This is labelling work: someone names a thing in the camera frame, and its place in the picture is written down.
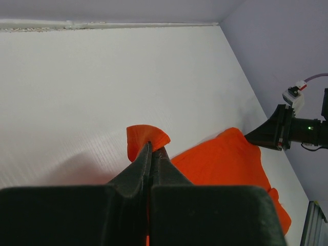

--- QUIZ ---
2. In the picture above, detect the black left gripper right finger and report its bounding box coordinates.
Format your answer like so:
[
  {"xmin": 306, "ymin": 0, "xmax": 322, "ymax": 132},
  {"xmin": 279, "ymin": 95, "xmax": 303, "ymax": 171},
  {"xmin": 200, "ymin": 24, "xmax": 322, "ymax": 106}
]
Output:
[{"xmin": 149, "ymin": 149, "xmax": 286, "ymax": 245}]

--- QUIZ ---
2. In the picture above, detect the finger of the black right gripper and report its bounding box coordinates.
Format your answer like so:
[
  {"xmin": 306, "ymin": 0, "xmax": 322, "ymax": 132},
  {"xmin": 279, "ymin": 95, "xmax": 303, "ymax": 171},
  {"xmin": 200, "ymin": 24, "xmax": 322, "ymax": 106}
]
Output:
[{"xmin": 245, "ymin": 105, "xmax": 284, "ymax": 151}]

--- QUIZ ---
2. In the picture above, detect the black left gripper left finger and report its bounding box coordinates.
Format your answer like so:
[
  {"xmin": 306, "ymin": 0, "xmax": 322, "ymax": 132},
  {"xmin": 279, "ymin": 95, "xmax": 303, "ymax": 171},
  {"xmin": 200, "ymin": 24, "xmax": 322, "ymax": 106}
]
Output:
[{"xmin": 1, "ymin": 143, "xmax": 152, "ymax": 245}]

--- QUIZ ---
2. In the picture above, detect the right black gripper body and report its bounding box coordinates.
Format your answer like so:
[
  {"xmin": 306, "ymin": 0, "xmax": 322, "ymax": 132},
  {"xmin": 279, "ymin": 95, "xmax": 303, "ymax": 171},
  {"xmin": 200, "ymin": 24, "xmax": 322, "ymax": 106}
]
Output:
[{"xmin": 278, "ymin": 105, "xmax": 295, "ymax": 150}]

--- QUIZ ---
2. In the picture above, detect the orange t-shirt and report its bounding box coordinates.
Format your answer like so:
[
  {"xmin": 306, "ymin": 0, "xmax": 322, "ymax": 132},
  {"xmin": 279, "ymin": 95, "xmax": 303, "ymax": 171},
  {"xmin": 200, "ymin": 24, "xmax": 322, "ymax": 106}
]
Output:
[{"xmin": 127, "ymin": 125, "xmax": 292, "ymax": 235}]

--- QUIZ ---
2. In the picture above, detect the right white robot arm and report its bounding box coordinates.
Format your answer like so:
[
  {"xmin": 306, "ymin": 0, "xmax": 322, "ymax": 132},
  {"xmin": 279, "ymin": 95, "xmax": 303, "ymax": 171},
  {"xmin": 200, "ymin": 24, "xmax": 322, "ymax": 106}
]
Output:
[{"xmin": 245, "ymin": 89, "xmax": 327, "ymax": 151}]

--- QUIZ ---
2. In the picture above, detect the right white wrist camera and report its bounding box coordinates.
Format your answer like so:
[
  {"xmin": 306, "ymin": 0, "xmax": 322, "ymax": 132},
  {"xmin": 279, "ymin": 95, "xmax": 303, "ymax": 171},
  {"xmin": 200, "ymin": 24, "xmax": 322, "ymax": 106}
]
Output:
[{"xmin": 282, "ymin": 80, "xmax": 307, "ymax": 115}]

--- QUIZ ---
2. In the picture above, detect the aluminium extrusion frame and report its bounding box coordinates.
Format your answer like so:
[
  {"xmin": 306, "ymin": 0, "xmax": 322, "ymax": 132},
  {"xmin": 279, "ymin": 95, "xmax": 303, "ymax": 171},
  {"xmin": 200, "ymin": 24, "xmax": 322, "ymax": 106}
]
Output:
[{"xmin": 300, "ymin": 201, "xmax": 328, "ymax": 246}]

